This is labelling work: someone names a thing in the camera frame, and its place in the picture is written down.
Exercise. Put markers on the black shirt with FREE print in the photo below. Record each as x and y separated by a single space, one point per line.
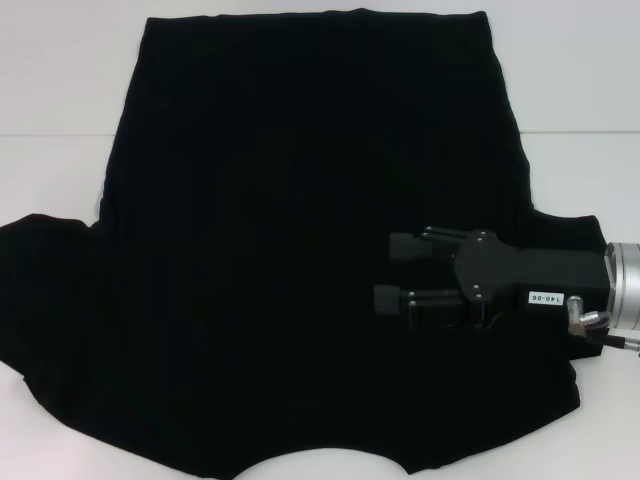
250 200

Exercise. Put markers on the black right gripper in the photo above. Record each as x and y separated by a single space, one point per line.
525 272

